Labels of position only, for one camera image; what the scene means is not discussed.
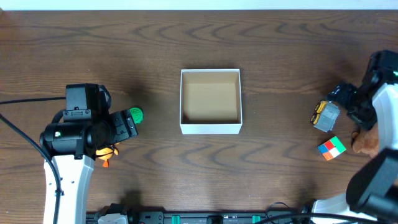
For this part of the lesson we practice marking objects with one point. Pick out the brown plush bear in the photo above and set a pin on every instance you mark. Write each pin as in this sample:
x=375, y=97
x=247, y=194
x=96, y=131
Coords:
x=365, y=141

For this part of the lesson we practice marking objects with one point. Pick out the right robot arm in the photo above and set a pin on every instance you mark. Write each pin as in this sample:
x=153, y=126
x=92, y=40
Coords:
x=371, y=195

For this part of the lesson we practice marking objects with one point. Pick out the white cardboard box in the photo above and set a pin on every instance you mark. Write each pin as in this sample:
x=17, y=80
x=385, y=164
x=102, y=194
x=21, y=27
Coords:
x=210, y=101

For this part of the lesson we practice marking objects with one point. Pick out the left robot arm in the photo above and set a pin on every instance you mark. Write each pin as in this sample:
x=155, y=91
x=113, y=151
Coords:
x=71, y=141

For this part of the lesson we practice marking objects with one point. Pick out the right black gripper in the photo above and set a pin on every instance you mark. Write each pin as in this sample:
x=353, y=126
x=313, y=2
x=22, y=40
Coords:
x=347, y=97

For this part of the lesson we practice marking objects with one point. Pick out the orange blue duck toy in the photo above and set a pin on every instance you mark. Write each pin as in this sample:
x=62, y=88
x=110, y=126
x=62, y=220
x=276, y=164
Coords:
x=105, y=154

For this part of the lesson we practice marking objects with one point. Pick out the green round disc toy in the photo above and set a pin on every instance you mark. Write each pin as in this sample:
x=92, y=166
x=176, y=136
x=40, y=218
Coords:
x=137, y=115

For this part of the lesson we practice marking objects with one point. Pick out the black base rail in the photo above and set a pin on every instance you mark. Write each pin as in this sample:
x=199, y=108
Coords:
x=117, y=213

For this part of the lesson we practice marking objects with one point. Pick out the yellow grey toy truck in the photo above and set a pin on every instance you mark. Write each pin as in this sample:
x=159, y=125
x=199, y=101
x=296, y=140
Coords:
x=325, y=116

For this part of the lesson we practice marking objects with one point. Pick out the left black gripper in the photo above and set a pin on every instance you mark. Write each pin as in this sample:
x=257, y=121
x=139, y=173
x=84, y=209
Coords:
x=125, y=123

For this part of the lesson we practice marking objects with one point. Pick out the colourful puzzle cube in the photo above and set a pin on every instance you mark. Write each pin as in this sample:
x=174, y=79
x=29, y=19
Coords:
x=331, y=148

